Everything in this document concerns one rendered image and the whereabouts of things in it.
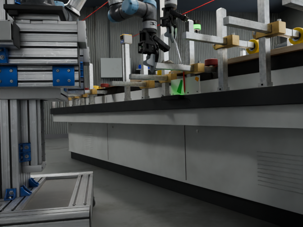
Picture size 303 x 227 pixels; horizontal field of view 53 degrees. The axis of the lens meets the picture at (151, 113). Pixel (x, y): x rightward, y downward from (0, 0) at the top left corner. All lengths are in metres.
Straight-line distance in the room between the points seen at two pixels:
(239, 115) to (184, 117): 0.42
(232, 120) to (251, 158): 0.30
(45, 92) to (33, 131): 0.23
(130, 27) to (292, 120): 7.61
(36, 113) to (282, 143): 1.22
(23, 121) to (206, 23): 8.06
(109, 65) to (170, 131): 5.99
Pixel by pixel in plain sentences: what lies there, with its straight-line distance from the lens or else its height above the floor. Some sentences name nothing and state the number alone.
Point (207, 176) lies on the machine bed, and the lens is 2.04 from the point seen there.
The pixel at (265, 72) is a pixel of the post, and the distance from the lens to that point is 1.43.
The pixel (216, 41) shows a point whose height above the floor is 0.94.
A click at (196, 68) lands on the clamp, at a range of 1.73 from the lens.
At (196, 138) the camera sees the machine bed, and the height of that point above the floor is 0.42.
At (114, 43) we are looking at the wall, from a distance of 8.58.
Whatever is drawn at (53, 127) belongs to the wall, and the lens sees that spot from 8.43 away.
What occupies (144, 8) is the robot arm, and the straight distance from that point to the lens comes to 1.58.
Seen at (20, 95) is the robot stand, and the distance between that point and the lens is 1.47.
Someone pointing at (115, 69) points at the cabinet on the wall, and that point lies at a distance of 8.13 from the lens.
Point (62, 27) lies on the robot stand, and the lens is 1.35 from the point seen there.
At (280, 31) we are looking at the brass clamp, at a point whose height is 0.92.
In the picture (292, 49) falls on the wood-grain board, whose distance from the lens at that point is 1.60.
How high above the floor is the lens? 0.60
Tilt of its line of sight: level
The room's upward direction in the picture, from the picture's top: 2 degrees counter-clockwise
